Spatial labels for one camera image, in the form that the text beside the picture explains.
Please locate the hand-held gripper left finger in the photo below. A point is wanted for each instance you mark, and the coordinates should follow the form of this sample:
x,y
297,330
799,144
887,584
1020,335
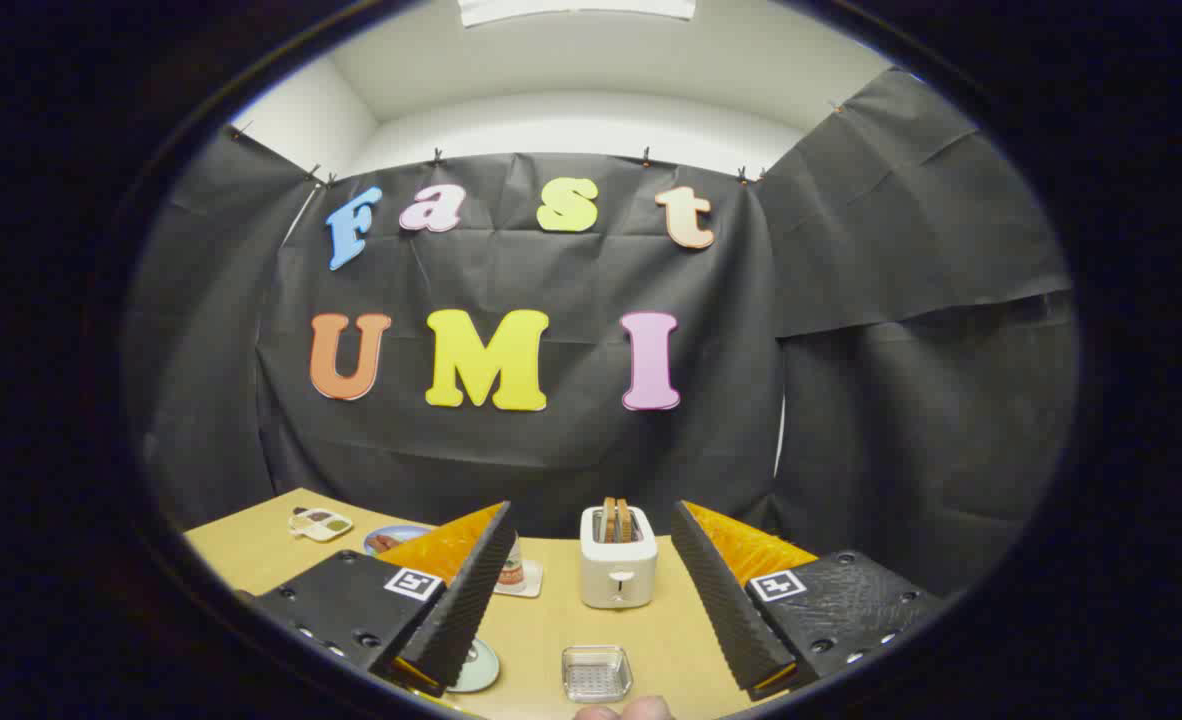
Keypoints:
x,y
471,590

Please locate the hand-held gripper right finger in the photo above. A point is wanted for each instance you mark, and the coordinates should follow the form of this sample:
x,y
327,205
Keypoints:
x,y
716,590

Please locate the clear water bottle red cap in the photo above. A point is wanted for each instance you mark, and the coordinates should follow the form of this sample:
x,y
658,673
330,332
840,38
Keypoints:
x,y
513,570

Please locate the white square coaster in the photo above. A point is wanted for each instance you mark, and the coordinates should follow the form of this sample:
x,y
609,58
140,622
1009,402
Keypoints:
x,y
531,580

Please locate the pale green plate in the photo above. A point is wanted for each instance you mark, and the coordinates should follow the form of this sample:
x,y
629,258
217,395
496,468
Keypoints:
x,y
481,668

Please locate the blue patterned plate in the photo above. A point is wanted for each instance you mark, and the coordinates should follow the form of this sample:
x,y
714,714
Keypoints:
x,y
391,538

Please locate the white toaster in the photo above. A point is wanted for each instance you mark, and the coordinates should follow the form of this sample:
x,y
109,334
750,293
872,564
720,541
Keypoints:
x,y
619,575

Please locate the toast bread slice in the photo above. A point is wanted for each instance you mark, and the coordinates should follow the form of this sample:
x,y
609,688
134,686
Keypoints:
x,y
608,520
625,521

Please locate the clear perforated drainer basket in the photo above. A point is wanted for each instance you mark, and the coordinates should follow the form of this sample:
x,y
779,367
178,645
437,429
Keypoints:
x,y
597,675

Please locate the white divided sauce dish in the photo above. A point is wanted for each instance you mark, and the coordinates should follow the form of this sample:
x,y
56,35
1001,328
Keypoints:
x,y
319,523

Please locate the black backdrop cloth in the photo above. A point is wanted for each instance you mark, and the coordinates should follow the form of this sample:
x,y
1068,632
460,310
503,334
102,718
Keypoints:
x,y
571,440

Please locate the ceiling light panel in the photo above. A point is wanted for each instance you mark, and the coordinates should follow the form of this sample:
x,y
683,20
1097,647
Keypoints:
x,y
576,8

